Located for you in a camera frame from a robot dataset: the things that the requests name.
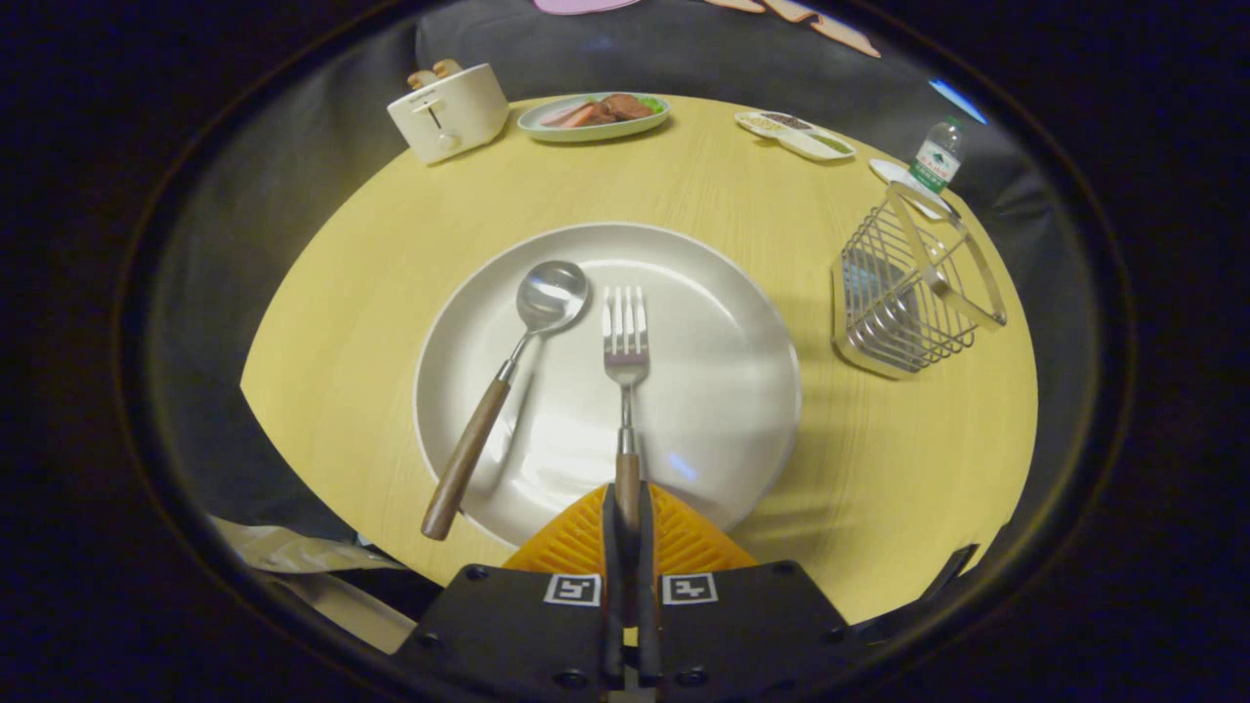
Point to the pale yellow grains heap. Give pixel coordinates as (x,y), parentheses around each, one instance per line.
(764,124)

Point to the green beans heap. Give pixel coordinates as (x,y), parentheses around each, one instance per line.
(832,144)

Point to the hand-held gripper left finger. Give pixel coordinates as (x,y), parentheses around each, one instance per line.
(613,586)

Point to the light green food plate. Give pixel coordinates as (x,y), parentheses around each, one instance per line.
(547,133)

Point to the brown toast slice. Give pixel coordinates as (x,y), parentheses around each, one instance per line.
(423,79)
(447,68)

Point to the white toaster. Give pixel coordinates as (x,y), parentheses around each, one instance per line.
(459,119)

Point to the green lettuce leaf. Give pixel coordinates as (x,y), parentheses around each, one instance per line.
(652,103)

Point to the large white plate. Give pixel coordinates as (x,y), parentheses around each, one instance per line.
(713,391)

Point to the white square coaster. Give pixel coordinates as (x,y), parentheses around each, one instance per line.
(892,174)

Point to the white divided dish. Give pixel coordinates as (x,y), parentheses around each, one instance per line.
(806,145)

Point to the dark brown beans heap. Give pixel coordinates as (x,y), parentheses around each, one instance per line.
(792,121)

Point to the clear plastic water bottle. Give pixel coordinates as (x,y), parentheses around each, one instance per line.
(936,161)

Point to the pale crumpled cloth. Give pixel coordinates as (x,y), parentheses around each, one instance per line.
(293,552)

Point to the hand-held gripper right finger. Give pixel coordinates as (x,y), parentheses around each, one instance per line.
(648,586)

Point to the brown meat slice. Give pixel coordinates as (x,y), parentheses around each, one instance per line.
(625,106)

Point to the pink sausage slices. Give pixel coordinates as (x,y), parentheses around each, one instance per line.
(568,115)

